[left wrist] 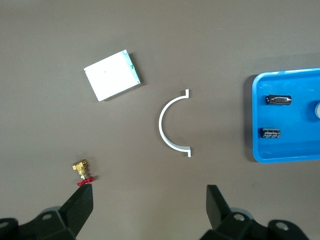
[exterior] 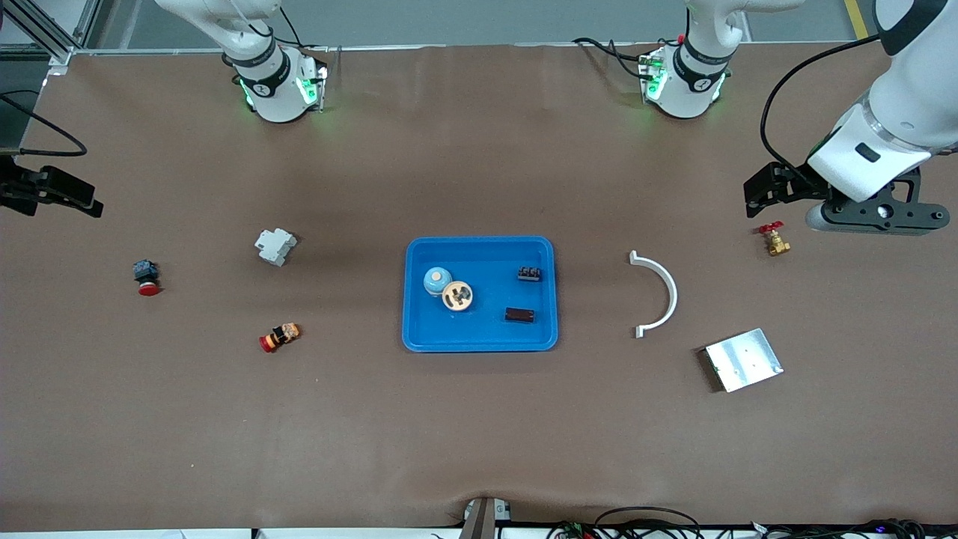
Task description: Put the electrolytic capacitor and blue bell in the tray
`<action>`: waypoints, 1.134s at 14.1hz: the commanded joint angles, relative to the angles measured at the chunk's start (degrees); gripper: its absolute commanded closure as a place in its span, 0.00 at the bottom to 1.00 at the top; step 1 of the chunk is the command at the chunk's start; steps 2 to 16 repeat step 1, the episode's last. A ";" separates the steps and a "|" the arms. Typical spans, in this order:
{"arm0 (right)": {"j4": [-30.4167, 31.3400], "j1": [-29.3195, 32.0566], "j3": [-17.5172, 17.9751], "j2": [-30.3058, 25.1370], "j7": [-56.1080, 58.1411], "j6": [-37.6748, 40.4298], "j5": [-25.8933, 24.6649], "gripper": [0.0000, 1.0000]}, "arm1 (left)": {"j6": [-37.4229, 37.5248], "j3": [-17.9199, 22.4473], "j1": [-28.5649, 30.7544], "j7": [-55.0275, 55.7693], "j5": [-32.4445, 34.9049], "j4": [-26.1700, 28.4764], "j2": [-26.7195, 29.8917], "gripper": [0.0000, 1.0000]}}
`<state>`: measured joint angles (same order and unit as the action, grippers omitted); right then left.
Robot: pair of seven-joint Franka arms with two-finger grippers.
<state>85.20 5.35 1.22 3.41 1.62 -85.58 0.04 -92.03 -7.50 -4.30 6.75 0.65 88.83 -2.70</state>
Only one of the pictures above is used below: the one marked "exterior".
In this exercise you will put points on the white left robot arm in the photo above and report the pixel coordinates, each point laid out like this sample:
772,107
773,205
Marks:
692,75

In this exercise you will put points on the white curved bracket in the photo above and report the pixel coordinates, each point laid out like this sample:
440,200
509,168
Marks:
671,288

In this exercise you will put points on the red yellow push button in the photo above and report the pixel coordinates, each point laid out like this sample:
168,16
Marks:
279,337

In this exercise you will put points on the brown table cover mat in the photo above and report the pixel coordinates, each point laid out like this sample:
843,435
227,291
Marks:
479,434

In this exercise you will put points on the silver metal plate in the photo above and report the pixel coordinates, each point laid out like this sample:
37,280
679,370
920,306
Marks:
742,361

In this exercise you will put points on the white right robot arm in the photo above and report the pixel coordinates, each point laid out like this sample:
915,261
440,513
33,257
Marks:
273,82

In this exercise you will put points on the red emergency stop button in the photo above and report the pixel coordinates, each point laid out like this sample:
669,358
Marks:
147,277

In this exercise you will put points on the blue plastic tray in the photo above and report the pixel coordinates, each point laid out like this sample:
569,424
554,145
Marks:
479,329

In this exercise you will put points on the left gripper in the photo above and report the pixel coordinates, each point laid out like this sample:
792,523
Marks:
793,186

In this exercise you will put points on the aluminium frame profile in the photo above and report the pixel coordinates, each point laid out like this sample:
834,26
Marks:
63,52

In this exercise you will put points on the white circuit breaker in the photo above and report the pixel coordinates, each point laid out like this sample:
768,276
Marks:
275,246

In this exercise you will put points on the brown electrolytic capacitor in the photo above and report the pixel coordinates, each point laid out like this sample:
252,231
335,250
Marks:
530,274
519,315

